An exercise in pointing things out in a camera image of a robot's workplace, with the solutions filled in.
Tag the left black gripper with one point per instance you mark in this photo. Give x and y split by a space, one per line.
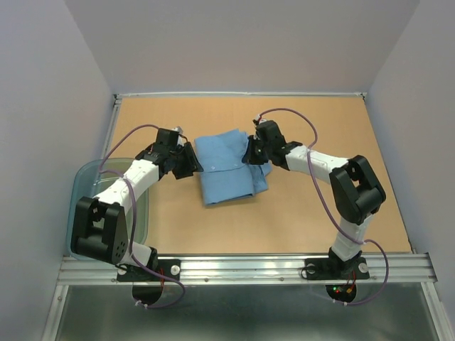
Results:
192 163

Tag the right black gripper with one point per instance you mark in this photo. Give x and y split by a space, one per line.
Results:
249 158

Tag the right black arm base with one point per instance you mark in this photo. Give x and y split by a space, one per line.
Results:
325 269

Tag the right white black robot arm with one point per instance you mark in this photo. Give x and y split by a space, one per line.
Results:
357 194

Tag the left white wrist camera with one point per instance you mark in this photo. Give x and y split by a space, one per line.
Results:
180 131

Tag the clear blue plastic bin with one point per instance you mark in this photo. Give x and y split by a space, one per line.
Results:
87 183

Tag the aluminium front rail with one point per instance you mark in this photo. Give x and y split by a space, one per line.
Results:
282 269

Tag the light blue long sleeve shirt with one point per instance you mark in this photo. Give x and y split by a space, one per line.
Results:
225 177

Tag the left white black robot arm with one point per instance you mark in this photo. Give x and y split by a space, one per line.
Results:
100 229

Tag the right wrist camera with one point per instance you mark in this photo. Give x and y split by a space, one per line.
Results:
259 119

